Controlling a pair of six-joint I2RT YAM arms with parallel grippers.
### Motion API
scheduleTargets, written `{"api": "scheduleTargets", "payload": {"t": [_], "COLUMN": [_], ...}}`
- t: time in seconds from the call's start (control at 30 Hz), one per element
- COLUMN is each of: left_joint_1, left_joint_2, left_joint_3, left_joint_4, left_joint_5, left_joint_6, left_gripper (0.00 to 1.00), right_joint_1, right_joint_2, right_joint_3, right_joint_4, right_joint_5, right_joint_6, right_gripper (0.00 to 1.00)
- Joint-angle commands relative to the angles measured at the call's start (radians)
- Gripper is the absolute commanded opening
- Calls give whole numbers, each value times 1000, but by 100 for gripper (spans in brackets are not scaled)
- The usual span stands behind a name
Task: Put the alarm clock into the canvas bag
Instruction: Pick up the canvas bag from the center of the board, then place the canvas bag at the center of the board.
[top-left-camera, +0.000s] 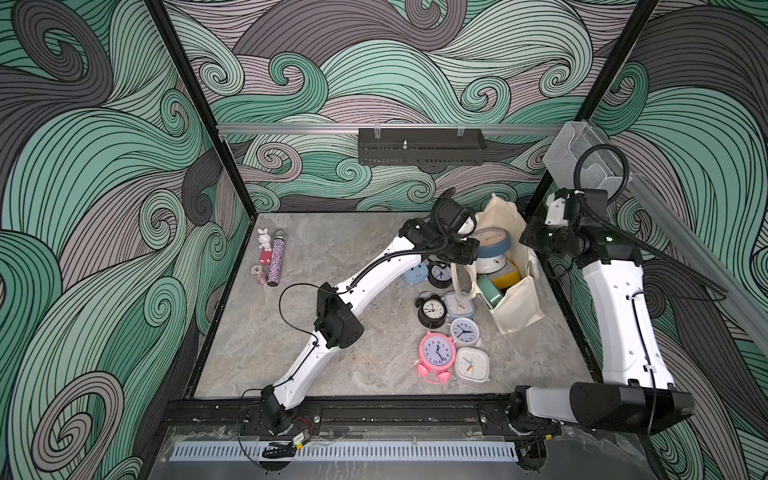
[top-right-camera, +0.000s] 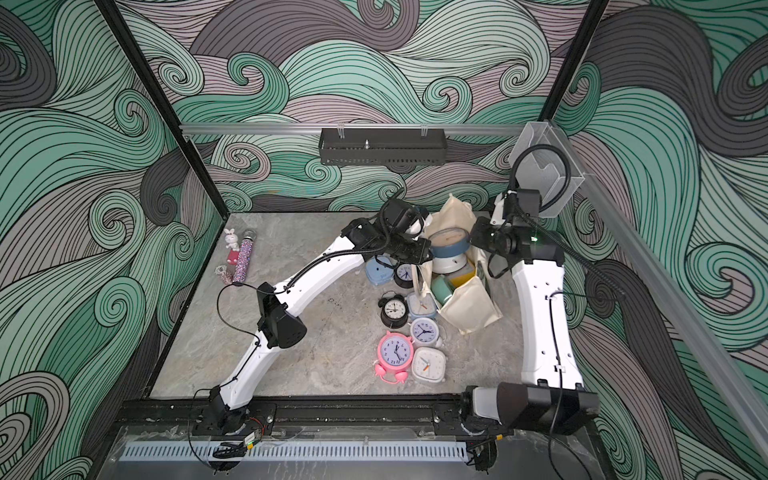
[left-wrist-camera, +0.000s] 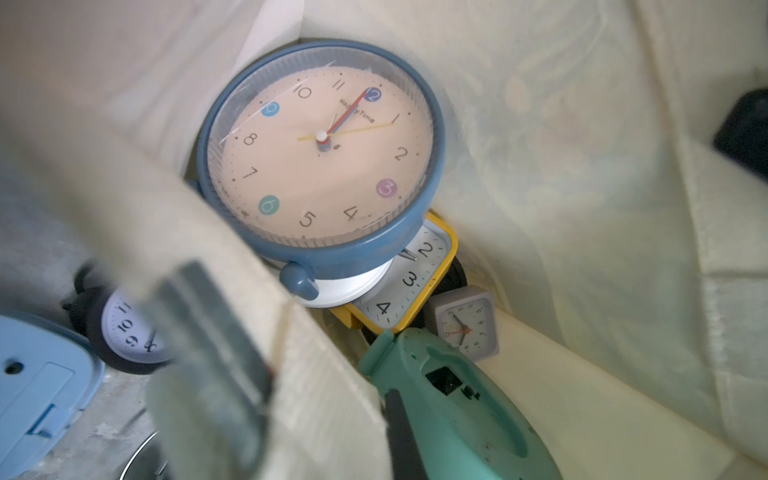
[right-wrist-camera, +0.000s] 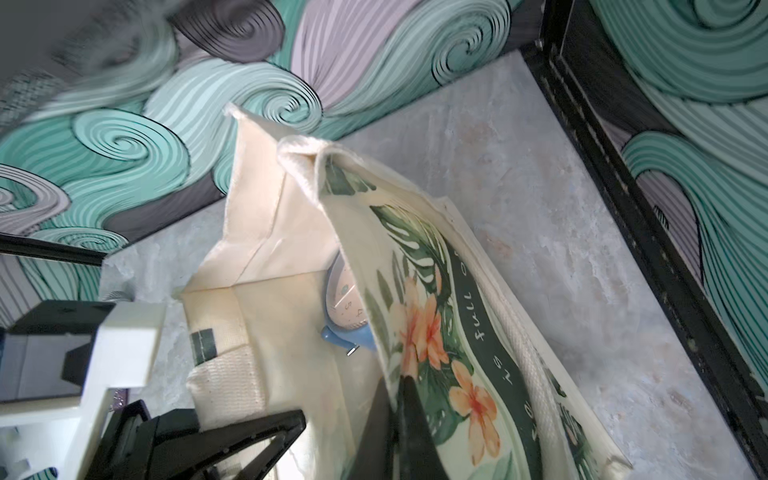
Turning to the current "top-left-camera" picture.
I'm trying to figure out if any large round blue-rim clock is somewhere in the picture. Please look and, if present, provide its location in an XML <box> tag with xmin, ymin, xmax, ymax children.
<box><xmin>472</xmin><ymin>227</ymin><xmax>512</xmax><ymax>258</ymax></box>

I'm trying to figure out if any green round alarm clock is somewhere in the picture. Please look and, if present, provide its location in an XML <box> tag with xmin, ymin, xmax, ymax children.
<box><xmin>477</xmin><ymin>275</ymin><xmax>504</xmax><ymax>310</ymax></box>

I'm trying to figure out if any yellow rectangular alarm clock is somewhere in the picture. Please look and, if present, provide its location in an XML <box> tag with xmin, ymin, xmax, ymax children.
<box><xmin>488</xmin><ymin>260</ymin><xmax>522</xmax><ymax>290</ymax></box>

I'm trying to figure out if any floral canvas tote bag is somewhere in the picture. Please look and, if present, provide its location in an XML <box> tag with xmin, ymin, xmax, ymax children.
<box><xmin>450</xmin><ymin>196</ymin><xmax>545</xmax><ymax>335</ymax></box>

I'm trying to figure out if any silver twin-bell alarm clock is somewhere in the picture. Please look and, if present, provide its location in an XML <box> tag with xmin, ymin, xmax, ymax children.
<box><xmin>475</xmin><ymin>254</ymin><xmax>507</xmax><ymax>275</ymax></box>

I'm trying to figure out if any small black alarm clock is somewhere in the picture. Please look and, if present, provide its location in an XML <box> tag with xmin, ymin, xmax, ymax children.
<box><xmin>427</xmin><ymin>261</ymin><xmax>453</xmax><ymax>289</ymax></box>

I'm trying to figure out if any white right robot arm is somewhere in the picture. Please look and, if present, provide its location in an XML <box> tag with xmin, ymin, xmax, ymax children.
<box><xmin>518</xmin><ymin>219</ymin><xmax>695</xmax><ymax>435</ymax></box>

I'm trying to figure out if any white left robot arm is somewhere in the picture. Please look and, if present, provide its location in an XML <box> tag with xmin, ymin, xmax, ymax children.
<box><xmin>259</xmin><ymin>218</ymin><xmax>478</xmax><ymax>434</ymax></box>

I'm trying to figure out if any light blue square clock back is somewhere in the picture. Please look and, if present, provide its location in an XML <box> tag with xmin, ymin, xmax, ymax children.
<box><xmin>401</xmin><ymin>261</ymin><xmax>429</xmax><ymax>285</ymax></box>

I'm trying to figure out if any light blue square alarm clock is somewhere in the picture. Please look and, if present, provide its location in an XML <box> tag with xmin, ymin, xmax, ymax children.
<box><xmin>442</xmin><ymin>291</ymin><xmax>476</xmax><ymax>321</ymax></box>

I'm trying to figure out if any black twin-bell alarm clock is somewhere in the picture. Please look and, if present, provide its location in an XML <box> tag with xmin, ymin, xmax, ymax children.
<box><xmin>415</xmin><ymin>292</ymin><xmax>447</xmax><ymax>330</ymax></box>

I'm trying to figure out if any white purple-face alarm clock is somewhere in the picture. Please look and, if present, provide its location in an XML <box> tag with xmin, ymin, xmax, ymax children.
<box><xmin>449</xmin><ymin>317</ymin><xmax>482</xmax><ymax>348</ymax></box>

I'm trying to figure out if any pink twin-bell alarm clock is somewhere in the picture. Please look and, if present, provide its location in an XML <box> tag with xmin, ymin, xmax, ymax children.
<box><xmin>416</xmin><ymin>332</ymin><xmax>457</xmax><ymax>385</ymax></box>

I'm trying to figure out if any white square alarm clock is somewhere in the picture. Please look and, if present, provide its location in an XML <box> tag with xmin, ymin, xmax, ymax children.
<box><xmin>454</xmin><ymin>347</ymin><xmax>491</xmax><ymax>384</ymax></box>

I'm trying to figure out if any purple patterned tube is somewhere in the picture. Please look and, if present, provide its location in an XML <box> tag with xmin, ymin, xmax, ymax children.
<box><xmin>267</xmin><ymin>229</ymin><xmax>287</xmax><ymax>287</ymax></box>

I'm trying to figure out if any white rabbit figurine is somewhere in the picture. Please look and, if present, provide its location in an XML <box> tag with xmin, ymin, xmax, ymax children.
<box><xmin>257</xmin><ymin>228</ymin><xmax>273</xmax><ymax>266</ymax></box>

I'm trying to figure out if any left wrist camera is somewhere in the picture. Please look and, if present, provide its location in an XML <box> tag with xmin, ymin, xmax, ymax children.
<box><xmin>431</xmin><ymin>196</ymin><xmax>477</xmax><ymax>238</ymax></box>

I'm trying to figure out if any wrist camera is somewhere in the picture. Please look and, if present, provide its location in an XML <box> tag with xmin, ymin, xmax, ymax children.
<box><xmin>544</xmin><ymin>188</ymin><xmax>609</xmax><ymax>229</ymax></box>
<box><xmin>431</xmin><ymin>196</ymin><xmax>477</xmax><ymax>238</ymax></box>

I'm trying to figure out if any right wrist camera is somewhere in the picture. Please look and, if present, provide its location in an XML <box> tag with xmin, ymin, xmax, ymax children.
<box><xmin>544</xmin><ymin>188</ymin><xmax>609</xmax><ymax>229</ymax></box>

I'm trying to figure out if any clear acrylic wall holder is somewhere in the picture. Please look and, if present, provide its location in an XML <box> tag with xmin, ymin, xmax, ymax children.
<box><xmin>543</xmin><ymin>121</ymin><xmax>633</xmax><ymax>200</ymax></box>

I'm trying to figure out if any black perforated wall tray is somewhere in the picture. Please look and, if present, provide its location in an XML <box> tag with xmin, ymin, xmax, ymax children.
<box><xmin>357</xmin><ymin>127</ymin><xmax>488</xmax><ymax>170</ymax></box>

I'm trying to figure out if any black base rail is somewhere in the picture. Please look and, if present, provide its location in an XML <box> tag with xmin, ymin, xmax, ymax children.
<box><xmin>161</xmin><ymin>395</ymin><xmax>637</xmax><ymax>439</ymax></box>

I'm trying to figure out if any white slotted cable duct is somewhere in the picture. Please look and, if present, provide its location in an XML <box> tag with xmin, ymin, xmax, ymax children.
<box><xmin>169</xmin><ymin>440</ymin><xmax>518</xmax><ymax>463</ymax></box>

